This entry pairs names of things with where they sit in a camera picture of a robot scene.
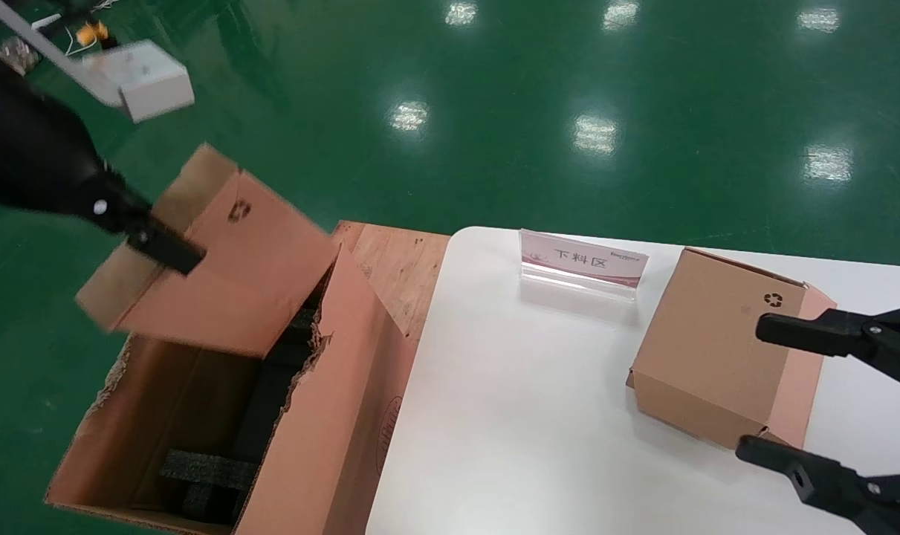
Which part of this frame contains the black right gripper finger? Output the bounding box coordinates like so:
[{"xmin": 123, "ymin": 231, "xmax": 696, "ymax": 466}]
[
  {"xmin": 736, "ymin": 435, "xmax": 900, "ymax": 535},
  {"xmin": 756, "ymin": 306, "xmax": 900, "ymax": 395}
]

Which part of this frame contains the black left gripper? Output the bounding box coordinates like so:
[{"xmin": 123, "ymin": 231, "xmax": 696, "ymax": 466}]
[{"xmin": 0, "ymin": 48, "xmax": 207, "ymax": 276}]

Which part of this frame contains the small brown cardboard box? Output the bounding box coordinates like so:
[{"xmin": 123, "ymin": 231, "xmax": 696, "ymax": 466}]
[
  {"xmin": 74, "ymin": 143, "xmax": 339, "ymax": 357},
  {"xmin": 627, "ymin": 247, "xmax": 837, "ymax": 450}
]

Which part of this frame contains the big open cardboard box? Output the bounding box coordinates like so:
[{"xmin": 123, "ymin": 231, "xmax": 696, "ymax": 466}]
[{"xmin": 45, "ymin": 221, "xmax": 450, "ymax": 535}]

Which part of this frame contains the black foam insert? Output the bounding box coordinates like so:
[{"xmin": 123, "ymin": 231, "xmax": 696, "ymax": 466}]
[{"xmin": 158, "ymin": 308, "xmax": 324, "ymax": 525}]

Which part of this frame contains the clear acrylic sign stand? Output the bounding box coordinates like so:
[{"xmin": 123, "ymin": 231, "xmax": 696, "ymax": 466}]
[{"xmin": 519, "ymin": 228, "xmax": 650, "ymax": 302}]

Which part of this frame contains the white floor cable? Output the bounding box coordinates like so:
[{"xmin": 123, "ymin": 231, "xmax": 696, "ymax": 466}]
[{"xmin": 62, "ymin": 0, "xmax": 120, "ymax": 56}]

